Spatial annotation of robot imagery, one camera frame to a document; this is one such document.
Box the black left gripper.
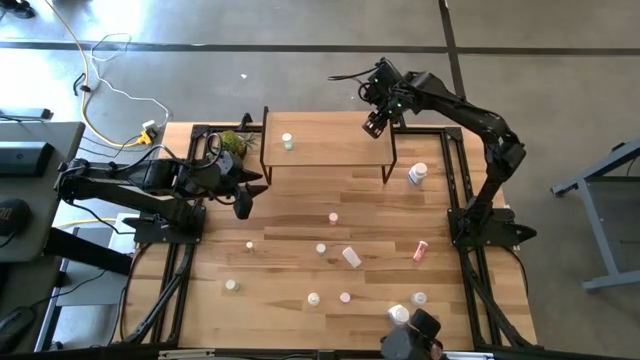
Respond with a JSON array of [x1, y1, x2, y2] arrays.
[[199, 152, 270, 204]]

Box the white bottle with blue label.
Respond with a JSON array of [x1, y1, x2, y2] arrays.
[[407, 162, 429, 187]]

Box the large white plastic jar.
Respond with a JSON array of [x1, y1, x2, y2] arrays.
[[387, 303, 411, 325]]

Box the wooden shelf with black legs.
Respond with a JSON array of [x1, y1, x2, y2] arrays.
[[259, 105, 399, 186]]

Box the green potted plant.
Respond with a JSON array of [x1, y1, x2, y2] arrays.
[[218, 129, 257, 160]]

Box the black floor tape strip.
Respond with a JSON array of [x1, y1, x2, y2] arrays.
[[0, 40, 640, 56], [437, 0, 474, 126]]

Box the black desk leg beam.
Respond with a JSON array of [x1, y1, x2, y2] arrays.
[[43, 227, 135, 276]]

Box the gray floor mat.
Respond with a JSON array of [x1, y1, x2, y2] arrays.
[[54, 259, 129, 307]]

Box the gray desk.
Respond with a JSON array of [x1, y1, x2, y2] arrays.
[[0, 121, 87, 265]]

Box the black box device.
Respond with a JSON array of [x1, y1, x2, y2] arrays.
[[0, 141, 56, 178]]

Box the black cap with logo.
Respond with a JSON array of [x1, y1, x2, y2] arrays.
[[0, 197, 32, 238]]

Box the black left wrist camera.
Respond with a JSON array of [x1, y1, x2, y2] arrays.
[[233, 192, 255, 221]]

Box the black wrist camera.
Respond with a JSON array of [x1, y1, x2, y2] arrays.
[[233, 192, 255, 221], [361, 110, 390, 140]]

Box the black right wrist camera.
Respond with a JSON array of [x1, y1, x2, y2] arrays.
[[361, 110, 390, 140]]

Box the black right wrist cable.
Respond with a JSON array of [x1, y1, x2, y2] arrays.
[[327, 62, 384, 106]]

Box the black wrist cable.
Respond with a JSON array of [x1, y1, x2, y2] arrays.
[[204, 131, 226, 169], [327, 62, 384, 106]]

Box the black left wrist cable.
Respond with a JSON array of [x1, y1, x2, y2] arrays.
[[204, 131, 226, 169]]

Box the white cable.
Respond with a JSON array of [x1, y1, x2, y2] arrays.
[[87, 32, 172, 129]]

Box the black aluminium table frame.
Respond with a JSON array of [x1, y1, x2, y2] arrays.
[[113, 107, 544, 360]]

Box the silver bracket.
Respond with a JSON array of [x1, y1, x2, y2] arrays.
[[158, 349, 216, 360], [438, 351, 494, 360]]

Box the short black cable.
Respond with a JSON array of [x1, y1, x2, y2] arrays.
[[72, 72, 94, 97]]

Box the yellow extension cable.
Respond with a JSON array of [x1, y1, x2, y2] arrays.
[[43, 0, 151, 149]]

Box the gray metal stand frame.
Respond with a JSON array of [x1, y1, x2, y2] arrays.
[[550, 137, 640, 294]]

